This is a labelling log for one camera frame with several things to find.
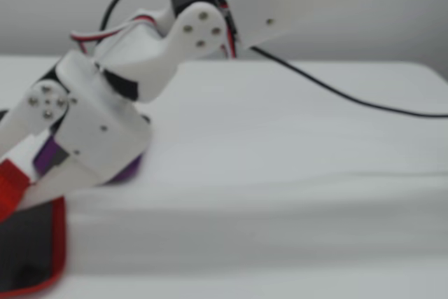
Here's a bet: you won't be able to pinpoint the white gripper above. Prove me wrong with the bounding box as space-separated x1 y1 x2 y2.
0 50 154 209

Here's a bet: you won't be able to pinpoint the purple metal dish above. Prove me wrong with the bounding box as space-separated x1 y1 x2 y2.
33 137 145 186

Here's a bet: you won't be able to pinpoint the red metal dish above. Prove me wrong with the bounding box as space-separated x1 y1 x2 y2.
0 196 68 297

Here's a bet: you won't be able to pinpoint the red white servo wires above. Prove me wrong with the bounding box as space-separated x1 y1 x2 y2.
69 14 158 55

